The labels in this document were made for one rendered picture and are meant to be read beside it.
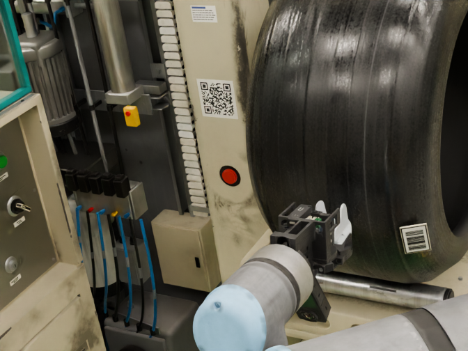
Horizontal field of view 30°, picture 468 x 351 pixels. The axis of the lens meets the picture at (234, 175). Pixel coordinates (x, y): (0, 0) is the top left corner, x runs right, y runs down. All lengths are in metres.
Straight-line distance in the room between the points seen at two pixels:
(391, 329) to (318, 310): 0.70
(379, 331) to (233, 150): 1.12
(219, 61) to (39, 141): 0.38
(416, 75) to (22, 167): 0.78
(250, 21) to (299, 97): 0.29
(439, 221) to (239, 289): 0.45
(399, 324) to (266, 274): 0.54
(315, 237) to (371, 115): 0.20
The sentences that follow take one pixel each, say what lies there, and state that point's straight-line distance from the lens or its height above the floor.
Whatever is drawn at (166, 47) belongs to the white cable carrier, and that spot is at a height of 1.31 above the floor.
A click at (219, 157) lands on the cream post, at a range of 1.65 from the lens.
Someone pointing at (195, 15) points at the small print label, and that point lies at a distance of 1.55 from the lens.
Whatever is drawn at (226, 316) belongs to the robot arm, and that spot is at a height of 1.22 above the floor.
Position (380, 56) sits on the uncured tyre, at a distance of 1.27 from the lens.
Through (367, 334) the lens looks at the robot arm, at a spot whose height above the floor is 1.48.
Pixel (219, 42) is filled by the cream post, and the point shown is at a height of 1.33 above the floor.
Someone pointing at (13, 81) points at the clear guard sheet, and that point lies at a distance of 1.63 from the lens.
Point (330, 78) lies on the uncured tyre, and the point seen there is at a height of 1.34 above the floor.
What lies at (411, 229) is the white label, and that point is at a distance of 1.32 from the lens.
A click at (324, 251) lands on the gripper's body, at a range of 1.19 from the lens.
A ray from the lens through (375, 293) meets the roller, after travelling 1.56.
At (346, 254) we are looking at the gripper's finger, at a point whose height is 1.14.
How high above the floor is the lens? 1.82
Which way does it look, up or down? 27 degrees down
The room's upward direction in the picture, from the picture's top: 9 degrees counter-clockwise
